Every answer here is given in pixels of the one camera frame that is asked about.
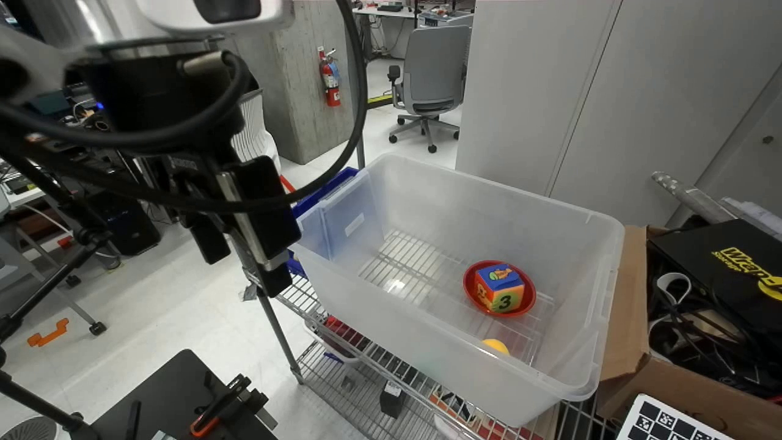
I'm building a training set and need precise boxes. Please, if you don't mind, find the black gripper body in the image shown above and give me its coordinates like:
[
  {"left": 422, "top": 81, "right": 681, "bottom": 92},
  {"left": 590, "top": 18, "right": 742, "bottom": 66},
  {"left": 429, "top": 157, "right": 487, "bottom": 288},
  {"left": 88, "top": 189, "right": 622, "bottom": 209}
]
[{"left": 212, "top": 155, "right": 305, "bottom": 276}]

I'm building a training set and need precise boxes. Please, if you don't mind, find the colourful soft toy cube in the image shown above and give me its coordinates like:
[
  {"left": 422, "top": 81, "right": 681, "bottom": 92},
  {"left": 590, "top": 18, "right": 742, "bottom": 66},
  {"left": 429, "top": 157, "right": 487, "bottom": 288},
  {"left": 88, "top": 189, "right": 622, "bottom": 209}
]
[{"left": 474, "top": 262, "right": 526, "bottom": 315}]

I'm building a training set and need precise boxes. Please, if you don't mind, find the blue plastic bin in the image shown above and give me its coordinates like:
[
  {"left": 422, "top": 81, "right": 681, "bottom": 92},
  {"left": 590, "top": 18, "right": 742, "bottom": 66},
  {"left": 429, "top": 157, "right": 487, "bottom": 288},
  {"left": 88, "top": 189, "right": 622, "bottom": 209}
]
[{"left": 289, "top": 167, "right": 367, "bottom": 264}]

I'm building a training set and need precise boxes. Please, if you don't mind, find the grey concrete pillar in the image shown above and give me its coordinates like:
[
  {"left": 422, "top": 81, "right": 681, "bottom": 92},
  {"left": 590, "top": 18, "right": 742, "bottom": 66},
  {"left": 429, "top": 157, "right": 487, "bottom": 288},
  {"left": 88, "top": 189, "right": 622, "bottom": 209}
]
[{"left": 217, "top": 0, "right": 377, "bottom": 167}]

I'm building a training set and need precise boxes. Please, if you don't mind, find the red fire extinguisher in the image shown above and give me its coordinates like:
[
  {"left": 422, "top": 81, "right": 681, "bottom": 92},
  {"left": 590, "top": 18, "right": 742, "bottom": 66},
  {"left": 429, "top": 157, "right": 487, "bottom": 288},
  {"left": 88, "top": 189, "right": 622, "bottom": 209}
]
[{"left": 316, "top": 44, "right": 344, "bottom": 110}]

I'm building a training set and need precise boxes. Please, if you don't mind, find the black orange clamp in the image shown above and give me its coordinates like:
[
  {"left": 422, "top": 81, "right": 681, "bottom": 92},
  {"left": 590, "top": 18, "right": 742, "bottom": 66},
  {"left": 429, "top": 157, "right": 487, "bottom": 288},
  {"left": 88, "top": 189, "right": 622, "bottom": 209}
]
[{"left": 188, "top": 375, "right": 270, "bottom": 440}]

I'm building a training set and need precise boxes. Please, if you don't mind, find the clear plastic storage bin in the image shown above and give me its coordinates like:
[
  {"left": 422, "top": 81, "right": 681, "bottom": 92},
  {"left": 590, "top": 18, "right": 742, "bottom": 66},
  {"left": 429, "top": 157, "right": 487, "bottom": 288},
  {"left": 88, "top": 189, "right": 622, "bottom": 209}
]
[{"left": 291, "top": 151, "right": 627, "bottom": 429}]

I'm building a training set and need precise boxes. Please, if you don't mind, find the black case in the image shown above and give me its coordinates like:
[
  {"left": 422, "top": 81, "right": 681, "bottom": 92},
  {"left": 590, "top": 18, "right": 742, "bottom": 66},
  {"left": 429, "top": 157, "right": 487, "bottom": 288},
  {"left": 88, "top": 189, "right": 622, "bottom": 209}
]
[{"left": 88, "top": 350, "right": 278, "bottom": 440}]

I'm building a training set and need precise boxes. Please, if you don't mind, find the small black block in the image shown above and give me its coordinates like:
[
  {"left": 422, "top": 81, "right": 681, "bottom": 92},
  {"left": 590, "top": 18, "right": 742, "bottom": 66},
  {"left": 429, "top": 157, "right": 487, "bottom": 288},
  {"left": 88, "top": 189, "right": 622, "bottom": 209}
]
[{"left": 379, "top": 382, "right": 406, "bottom": 421}]

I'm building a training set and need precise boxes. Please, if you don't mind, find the red bowl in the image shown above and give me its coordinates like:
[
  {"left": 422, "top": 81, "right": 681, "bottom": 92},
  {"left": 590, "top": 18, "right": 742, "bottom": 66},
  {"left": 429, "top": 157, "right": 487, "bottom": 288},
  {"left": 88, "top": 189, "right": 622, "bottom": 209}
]
[{"left": 462, "top": 260, "right": 538, "bottom": 320}]

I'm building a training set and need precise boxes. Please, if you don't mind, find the grey office chair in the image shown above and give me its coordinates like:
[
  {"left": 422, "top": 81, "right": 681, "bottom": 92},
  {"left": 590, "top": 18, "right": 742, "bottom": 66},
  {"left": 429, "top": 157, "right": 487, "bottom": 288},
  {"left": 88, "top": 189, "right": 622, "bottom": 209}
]
[{"left": 383, "top": 22, "right": 474, "bottom": 157}]

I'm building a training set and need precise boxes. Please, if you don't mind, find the yellow ball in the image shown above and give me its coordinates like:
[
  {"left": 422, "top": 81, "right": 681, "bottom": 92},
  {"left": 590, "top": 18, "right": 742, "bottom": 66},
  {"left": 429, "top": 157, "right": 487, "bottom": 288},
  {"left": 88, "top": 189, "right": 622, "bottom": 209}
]
[{"left": 479, "top": 336, "right": 513, "bottom": 359}]

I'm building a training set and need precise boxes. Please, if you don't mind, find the black stand leg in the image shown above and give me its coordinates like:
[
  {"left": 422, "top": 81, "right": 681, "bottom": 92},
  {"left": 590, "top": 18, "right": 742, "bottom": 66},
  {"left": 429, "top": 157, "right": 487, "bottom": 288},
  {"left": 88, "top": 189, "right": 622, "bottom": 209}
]
[{"left": 0, "top": 369, "right": 99, "bottom": 440}]

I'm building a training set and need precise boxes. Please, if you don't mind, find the white cabinet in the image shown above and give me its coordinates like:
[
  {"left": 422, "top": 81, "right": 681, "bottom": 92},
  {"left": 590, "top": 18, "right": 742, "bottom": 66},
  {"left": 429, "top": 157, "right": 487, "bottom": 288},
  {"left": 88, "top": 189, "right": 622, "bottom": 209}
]
[{"left": 452, "top": 0, "right": 782, "bottom": 228}]

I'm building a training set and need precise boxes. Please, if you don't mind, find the brown cardboard box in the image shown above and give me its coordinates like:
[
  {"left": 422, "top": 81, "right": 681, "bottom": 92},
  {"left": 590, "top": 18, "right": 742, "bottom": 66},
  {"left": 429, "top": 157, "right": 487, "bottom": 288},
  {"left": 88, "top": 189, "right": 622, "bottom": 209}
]
[{"left": 595, "top": 224, "right": 782, "bottom": 440}]

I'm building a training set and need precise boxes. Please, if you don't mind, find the black white checkered board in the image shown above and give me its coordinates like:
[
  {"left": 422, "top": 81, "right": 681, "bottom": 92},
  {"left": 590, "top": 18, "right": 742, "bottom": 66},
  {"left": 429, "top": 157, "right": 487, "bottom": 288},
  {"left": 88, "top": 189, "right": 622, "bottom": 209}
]
[{"left": 616, "top": 391, "right": 736, "bottom": 440}]

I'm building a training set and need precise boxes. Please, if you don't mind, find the silver metal tool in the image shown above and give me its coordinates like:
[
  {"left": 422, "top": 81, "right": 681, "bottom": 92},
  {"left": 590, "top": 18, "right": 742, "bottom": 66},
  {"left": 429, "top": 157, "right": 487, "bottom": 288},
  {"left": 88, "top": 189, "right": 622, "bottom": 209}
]
[{"left": 648, "top": 169, "right": 736, "bottom": 228}]

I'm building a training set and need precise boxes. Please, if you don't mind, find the black bag yellow print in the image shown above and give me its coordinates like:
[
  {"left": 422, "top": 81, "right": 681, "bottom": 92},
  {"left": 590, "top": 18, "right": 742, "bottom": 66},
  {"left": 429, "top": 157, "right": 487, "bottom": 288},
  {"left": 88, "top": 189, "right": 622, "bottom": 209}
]
[{"left": 649, "top": 217, "right": 782, "bottom": 345}]

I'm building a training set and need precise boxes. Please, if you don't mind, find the metal wire rack cart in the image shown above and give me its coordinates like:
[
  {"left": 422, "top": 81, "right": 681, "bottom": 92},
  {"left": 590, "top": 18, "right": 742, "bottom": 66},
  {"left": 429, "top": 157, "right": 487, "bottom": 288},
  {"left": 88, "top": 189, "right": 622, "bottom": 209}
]
[{"left": 242, "top": 271, "right": 621, "bottom": 440}]

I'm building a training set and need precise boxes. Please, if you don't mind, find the thick black cable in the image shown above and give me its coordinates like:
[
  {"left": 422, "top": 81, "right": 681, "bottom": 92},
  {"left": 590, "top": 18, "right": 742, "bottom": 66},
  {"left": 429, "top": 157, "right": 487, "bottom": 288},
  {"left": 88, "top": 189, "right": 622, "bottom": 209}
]
[{"left": 174, "top": 0, "right": 371, "bottom": 217}]

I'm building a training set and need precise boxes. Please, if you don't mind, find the orange plastic bracket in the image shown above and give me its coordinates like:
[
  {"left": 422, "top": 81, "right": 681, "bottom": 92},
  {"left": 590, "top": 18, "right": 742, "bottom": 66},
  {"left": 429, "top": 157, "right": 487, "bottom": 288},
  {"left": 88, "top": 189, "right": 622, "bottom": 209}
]
[{"left": 24, "top": 315, "right": 74, "bottom": 350}]

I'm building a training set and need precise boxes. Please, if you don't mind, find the white cable loop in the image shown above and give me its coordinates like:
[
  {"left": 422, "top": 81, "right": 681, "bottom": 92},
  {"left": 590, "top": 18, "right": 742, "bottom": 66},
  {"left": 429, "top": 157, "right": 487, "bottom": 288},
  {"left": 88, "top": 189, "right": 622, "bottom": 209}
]
[{"left": 655, "top": 270, "right": 694, "bottom": 311}]

